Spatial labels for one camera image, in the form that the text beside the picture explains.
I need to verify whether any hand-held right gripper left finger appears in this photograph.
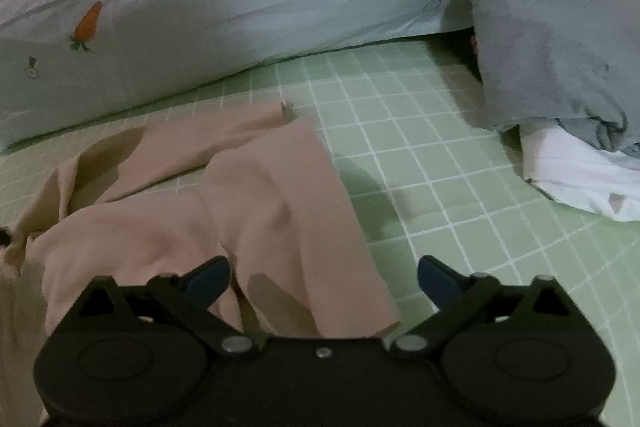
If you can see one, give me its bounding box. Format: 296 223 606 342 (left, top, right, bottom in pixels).
74 255 260 355

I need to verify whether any beige long-sleeved shirt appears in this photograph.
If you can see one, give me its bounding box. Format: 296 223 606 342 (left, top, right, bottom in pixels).
0 101 404 427

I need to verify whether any green checked bed sheet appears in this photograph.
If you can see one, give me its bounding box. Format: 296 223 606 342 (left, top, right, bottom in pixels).
0 32 640 413

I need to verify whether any white folded garment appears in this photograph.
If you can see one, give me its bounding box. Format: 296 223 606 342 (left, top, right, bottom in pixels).
517 119 640 223

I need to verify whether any grey folded garment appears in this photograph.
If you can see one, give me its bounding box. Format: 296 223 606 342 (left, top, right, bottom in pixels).
462 0 640 152

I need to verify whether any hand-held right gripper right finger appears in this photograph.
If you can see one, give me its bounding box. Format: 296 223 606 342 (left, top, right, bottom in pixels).
390 255 575 355

